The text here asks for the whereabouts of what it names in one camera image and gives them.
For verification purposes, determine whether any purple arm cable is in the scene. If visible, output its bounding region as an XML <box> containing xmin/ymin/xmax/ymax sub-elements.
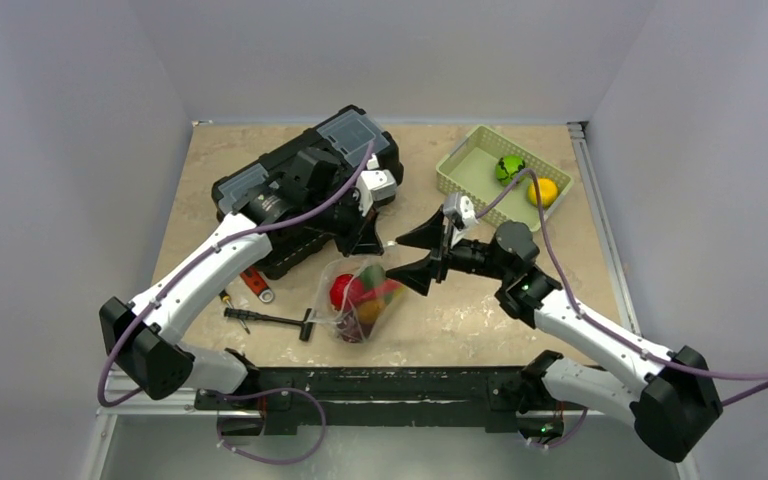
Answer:
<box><xmin>97</xmin><ymin>137</ymin><xmax>377</xmax><ymax>407</ymax></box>
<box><xmin>475</xmin><ymin>167</ymin><xmax>768</xmax><ymax>407</ymax></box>

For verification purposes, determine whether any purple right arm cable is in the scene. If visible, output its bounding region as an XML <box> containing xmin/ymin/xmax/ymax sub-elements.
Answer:
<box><xmin>475</xmin><ymin>167</ymin><xmax>768</xmax><ymax>407</ymax></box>

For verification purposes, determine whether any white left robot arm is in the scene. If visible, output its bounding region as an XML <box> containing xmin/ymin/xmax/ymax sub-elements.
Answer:
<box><xmin>97</xmin><ymin>147</ymin><xmax>398</xmax><ymax>409</ymax></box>

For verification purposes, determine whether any yellow black screwdriver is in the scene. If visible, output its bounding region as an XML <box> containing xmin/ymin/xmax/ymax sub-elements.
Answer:
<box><xmin>218</xmin><ymin>289</ymin><xmax>251</xmax><ymax>334</ymax></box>

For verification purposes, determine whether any green toy ball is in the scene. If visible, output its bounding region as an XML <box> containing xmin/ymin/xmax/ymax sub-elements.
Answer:
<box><xmin>494</xmin><ymin>154</ymin><xmax>526</xmax><ymax>186</ymax></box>

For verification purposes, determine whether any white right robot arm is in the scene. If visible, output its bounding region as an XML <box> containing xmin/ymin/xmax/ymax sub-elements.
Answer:
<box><xmin>386</xmin><ymin>210</ymin><xmax>723</xmax><ymax>463</ymax></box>

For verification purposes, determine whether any green toy pepper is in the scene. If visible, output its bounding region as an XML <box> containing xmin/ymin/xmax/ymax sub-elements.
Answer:
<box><xmin>358</xmin><ymin>263</ymin><xmax>387</xmax><ymax>292</ymax></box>

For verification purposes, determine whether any red adjustable wrench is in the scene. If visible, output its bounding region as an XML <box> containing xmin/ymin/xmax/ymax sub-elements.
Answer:
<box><xmin>240</xmin><ymin>267</ymin><xmax>275</xmax><ymax>304</ymax></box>

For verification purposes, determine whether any clear zip top bag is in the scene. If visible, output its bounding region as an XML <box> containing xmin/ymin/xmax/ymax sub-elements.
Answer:
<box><xmin>310</xmin><ymin>241</ymin><xmax>408</xmax><ymax>343</ymax></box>

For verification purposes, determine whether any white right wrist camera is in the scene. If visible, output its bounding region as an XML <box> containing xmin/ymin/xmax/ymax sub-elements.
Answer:
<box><xmin>441</xmin><ymin>192</ymin><xmax>478</xmax><ymax>247</ymax></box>

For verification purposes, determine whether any red toy apple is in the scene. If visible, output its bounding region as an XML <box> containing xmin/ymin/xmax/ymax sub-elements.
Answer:
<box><xmin>329</xmin><ymin>274</ymin><xmax>364</xmax><ymax>311</ymax></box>

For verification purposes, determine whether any dark red toy fruit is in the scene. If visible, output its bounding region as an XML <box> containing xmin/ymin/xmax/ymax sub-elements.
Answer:
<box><xmin>336</xmin><ymin>310</ymin><xmax>365</xmax><ymax>343</ymax></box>

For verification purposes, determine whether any black rubber mallet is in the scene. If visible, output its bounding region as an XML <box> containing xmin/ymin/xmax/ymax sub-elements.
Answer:
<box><xmin>236</xmin><ymin>308</ymin><xmax>314</xmax><ymax>342</ymax></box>

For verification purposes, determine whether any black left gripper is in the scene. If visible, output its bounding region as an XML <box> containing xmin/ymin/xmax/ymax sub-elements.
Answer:
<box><xmin>305</xmin><ymin>187</ymin><xmax>384</xmax><ymax>257</ymax></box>

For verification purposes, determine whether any green plastic basket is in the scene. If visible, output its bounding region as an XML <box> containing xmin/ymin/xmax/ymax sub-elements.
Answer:
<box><xmin>436</xmin><ymin>125</ymin><xmax>574</xmax><ymax>232</ymax></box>

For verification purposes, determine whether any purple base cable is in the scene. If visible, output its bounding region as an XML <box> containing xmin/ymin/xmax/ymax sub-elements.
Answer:
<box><xmin>216</xmin><ymin>387</ymin><xmax>328</xmax><ymax>466</ymax></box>

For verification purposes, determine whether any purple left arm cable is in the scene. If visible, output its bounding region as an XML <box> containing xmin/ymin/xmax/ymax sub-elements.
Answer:
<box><xmin>97</xmin><ymin>137</ymin><xmax>377</xmax><ymax>407</ymax></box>

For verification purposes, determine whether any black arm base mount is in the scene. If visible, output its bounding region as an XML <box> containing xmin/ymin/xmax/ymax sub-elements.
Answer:
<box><xmin>194</xmin><ymin>354</ymin><xmax>581</xmax><ymax>442</ymax></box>

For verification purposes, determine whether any yellow toy lemon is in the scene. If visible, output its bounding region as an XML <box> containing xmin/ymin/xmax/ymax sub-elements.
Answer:
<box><xmin>526</xmin><ymin>177</ymin><xmax>560</xmax><ymax>209</ymax></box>

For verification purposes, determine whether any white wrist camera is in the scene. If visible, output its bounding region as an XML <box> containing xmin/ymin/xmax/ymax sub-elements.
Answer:
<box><xmin>441</xmin><ymin>192</ymin><xmax>478</xmax><ymax>247</ymax></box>
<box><xmin>355</xmin><ymin>154</ymin><xmax>397</xmax><ymax>216</ymax></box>

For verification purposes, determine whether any orange toy fruit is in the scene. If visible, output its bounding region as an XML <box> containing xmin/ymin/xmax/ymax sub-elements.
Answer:
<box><xmin>355</xmin><ymin>299</ymin><xmax>387</xmax><ymax>327</ymax></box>

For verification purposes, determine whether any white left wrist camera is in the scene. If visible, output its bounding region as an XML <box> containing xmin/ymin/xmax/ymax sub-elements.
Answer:
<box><xmin>355</xmin><ymin>154</ymin><xmax>397</xmax><ymax>216</ymax></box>

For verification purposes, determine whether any black plastic toolbox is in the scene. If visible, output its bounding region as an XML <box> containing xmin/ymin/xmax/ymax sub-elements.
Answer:
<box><xmin>211</xmin><ymin>105</ymin><xmax>404</xmax><ymax>280</ymax></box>

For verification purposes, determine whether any red toy chili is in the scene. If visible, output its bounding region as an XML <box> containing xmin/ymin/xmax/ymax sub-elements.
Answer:
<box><xmin>355</xmin><ymin>279</ymin><xmax>404</xmax><ymax>304</ymax></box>

